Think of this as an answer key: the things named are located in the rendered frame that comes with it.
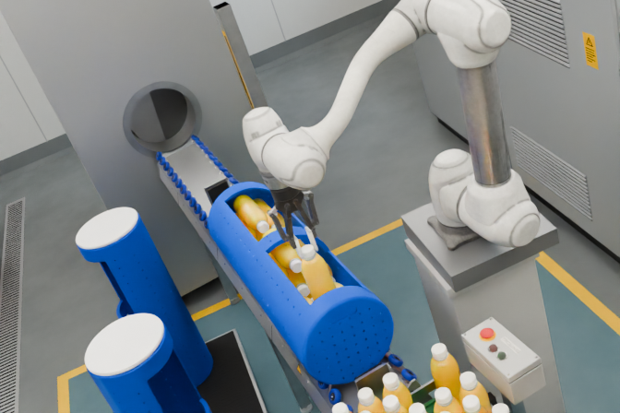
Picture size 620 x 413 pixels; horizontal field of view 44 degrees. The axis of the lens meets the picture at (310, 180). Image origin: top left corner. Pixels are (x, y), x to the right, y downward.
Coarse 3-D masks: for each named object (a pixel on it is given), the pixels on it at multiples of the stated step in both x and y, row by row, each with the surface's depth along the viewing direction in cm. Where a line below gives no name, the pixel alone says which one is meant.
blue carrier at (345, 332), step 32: (224, 192) 280; (256, 192) 286; (224, 224) 268; (256, 256) 244; (256, 288) 240; (288, 288) 224; (352, 288) 216; (288, 320) 219; (320, 320) 208; (352, 320) 213; (384, 320) 218; (320, 352) 213; (352, 352) 218; (384, 352) 223
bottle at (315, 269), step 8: (312, 256) 212; (320, 256) 215; (304, 264) 213; (312, 264) 212; (320, 264) 213; (304, 272) 214; (312, 272) 213; (320, 272) 213; (328, 272) 216; (312, 280) 214; (320, 280) 214; (328, 280) 216; (312, 288) 216; (320, 288) 215; (328, 288) 216; (312, 296) 219
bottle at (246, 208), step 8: (240, 200) 277; (248, 200) 276; (240, 208) 275; (248, 208) 271; (256, 208) 270; (240, 216) 275; (248, 216) 268; (256, 216) 267; (264, 216) 268; (248, 224) 268; (256, 224) 265
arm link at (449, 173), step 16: (448, 160) 230; (464, 160) 229; (432, 176) 233; (448, 176) 228; (464, 176) 228; (432, 192) 236; (448, 192) 229; (448, 208) 232; (448, 224) 239; (464, 224) 238
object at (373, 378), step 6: (378, 366) 210; (384, 366) 210; (366, 372) 211; (372, 372) 209; (378, 372) 210; (384, 372) 211; (354, 378) 210; (360, 378) 209; (366, 378) 209; (372, 378) 210; (378, 378) 211; (360, 384) 209; (366, 384) 210; (372, 384) 211; (378, 384) 212; (372, 390) 212; (378, 390) 213; (378, 396) 214
